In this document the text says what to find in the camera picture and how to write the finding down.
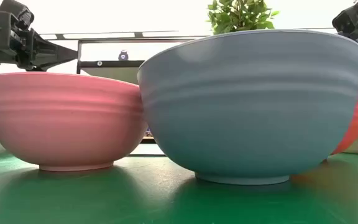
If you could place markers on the green table mat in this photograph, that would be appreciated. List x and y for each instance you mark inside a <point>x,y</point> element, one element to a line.
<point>154,199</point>

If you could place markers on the pink plastic bowl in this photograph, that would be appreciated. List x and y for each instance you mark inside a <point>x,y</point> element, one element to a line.
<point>64,124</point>

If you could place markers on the dark metal background railing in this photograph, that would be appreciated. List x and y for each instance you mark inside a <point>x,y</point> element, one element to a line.
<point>59,36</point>

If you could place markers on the potted green plant white pot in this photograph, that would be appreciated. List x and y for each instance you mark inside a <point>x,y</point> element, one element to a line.
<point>238,15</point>

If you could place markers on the small grey blue background object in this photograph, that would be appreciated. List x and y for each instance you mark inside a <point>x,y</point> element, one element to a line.
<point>123,56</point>

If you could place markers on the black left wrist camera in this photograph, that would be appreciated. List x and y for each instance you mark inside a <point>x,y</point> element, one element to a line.
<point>15,12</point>

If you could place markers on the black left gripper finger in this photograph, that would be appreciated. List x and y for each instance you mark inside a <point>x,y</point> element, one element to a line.
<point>51,51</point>
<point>57,64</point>

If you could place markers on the red plastic bowl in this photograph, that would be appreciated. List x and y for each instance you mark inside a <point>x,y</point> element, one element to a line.
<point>354,124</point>

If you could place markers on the wooden shelf black metal frame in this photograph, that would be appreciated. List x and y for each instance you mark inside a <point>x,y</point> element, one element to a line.
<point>110,64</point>

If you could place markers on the blue plastic bowl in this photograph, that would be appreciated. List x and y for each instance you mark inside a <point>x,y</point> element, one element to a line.
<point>247,109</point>

